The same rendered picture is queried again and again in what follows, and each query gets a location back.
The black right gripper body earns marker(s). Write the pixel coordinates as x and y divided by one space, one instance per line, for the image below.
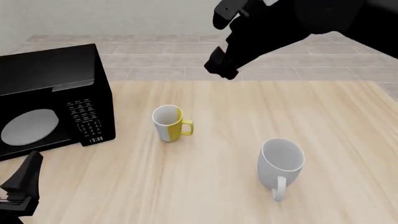
222 68

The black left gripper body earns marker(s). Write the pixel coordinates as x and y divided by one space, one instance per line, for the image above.
18 206

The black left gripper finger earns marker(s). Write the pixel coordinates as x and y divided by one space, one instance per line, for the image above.
33 172
14 180

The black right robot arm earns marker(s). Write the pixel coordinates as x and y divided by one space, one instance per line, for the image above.
280 25

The yellow and white mug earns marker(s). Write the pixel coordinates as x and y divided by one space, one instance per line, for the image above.
169 131

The grey round microwave turntable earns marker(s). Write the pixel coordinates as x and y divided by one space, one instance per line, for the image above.
29 127

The black microwave oven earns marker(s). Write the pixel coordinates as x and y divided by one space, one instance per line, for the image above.
46 70

